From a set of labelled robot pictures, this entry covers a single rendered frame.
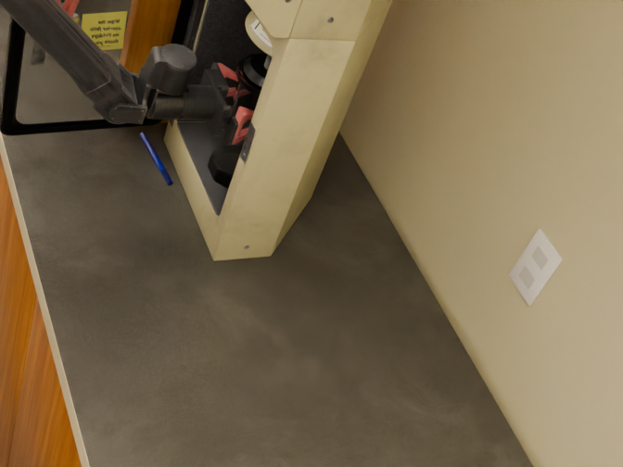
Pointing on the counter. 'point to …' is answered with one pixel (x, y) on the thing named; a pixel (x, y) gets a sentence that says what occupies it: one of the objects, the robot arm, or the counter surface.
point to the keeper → (247, 143)
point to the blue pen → (156, 158)
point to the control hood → (275, 15)
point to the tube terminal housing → (286, 127)
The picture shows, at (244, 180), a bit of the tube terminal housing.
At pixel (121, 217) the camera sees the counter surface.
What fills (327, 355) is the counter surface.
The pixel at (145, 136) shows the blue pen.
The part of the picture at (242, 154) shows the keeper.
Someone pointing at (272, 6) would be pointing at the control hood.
